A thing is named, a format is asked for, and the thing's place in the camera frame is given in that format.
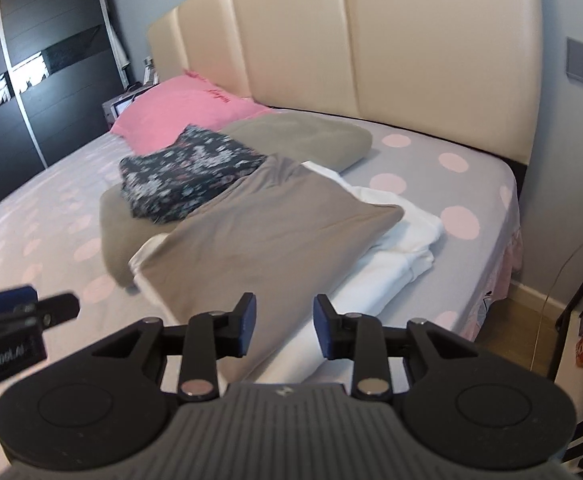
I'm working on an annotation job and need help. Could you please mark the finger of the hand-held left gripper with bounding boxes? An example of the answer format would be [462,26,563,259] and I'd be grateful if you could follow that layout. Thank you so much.
[0,292,80,343]
[0,286,39,318]

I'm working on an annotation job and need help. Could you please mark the pink pillow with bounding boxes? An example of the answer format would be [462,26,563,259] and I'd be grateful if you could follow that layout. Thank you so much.
[108,70,274,156]

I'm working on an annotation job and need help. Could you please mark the dark floral garment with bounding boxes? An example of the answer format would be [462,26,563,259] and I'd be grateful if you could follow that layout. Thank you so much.
[118,124,268,226]

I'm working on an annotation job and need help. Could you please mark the taupe long-sleeve shirt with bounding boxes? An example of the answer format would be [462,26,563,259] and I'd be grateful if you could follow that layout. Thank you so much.
[128,154,406,331]

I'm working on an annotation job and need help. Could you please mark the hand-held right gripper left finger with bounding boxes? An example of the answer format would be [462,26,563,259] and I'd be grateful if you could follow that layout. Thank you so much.
[90,292,258,402]

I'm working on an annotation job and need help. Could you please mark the white folded garment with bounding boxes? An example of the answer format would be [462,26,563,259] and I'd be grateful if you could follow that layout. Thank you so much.
[128,160,446,387]

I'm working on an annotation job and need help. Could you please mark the thin white cable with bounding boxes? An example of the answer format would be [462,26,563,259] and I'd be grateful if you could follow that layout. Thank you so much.
[529,219,583,373]

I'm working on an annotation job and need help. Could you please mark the black shelf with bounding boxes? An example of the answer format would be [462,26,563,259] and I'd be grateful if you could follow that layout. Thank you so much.
[554,260,583,480]

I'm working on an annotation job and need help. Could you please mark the grey bedside table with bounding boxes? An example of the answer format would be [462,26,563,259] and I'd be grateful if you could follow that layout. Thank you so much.
[101,84,157,123]

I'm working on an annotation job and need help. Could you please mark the cream padded headboard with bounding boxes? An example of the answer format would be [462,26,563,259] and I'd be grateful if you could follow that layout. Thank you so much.
[147,0,545,166]

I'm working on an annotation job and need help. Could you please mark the dark sliding wardrobe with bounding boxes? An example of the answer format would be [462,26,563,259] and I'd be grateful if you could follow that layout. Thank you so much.
[0,0,132,218]

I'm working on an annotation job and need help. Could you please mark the bed with pink-dotted sheet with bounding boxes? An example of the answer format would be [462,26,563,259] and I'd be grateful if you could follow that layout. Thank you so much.
[0,105,525,480]

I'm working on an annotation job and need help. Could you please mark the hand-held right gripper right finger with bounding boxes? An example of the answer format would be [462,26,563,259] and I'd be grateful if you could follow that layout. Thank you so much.
[312,294,482,402]

